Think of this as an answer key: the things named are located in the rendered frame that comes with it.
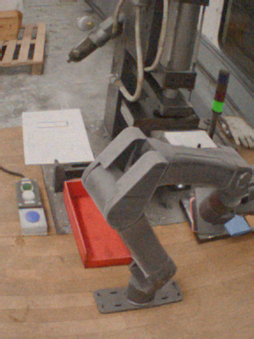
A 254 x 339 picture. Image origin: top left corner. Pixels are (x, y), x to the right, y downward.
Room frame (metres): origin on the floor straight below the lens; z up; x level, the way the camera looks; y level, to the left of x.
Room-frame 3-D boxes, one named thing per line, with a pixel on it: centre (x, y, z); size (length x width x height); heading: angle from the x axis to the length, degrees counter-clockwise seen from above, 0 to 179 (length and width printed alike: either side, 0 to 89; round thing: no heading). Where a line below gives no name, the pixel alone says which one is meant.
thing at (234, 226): (0.89, -0.31, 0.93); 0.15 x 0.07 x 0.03; 25
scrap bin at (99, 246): (0.80, 0.05, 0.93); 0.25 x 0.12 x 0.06; 22
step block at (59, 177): (0.93, 0.16, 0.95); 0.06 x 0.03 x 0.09; 112
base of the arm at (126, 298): (0.60, -0.07, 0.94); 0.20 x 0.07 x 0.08; 112
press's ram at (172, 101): (1.09, -0.03, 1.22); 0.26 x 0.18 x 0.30; 22
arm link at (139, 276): (0.60, -0.08, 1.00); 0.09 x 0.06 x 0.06; 33
